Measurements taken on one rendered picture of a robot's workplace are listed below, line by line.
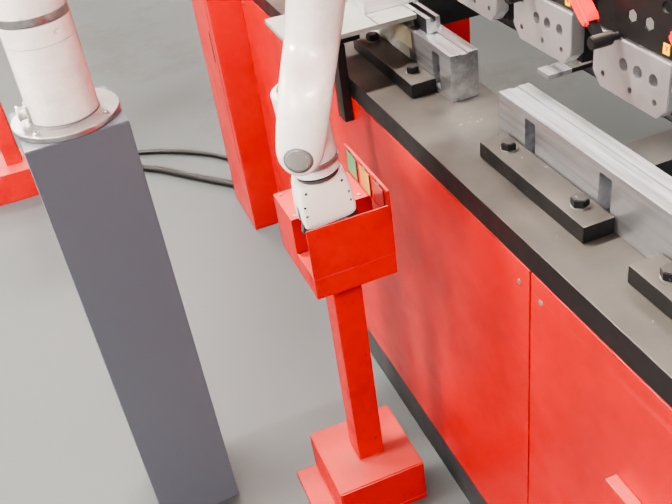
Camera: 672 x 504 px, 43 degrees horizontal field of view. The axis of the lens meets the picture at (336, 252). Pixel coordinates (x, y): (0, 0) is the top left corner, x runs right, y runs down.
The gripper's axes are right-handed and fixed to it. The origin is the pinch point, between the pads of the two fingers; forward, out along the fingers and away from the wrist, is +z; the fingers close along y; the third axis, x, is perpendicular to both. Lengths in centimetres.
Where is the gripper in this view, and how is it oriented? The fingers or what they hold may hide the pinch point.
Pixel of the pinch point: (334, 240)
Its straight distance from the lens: 156.3
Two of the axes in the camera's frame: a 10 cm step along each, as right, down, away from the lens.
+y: -9.1, 3.8, -1.8
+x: 3.7, 5.1, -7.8
